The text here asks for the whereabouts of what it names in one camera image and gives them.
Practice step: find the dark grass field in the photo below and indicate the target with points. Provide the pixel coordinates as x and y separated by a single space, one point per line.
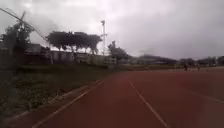
43 85

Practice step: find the pale kerb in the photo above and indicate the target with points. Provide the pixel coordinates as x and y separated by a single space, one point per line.
53 99

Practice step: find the tall floodlight pole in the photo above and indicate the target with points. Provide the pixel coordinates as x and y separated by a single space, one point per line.
103 36

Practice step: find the low long building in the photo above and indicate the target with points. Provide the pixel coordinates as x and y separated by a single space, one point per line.
156 60

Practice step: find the red running track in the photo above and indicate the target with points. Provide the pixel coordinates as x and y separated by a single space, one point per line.
116 106

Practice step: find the group of people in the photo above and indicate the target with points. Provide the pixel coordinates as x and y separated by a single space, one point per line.
185 67

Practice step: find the row of dark trees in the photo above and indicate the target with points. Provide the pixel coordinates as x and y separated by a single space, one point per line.
206 61
73 40

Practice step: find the dark tree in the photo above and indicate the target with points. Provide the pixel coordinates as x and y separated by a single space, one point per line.
16 40
117 53

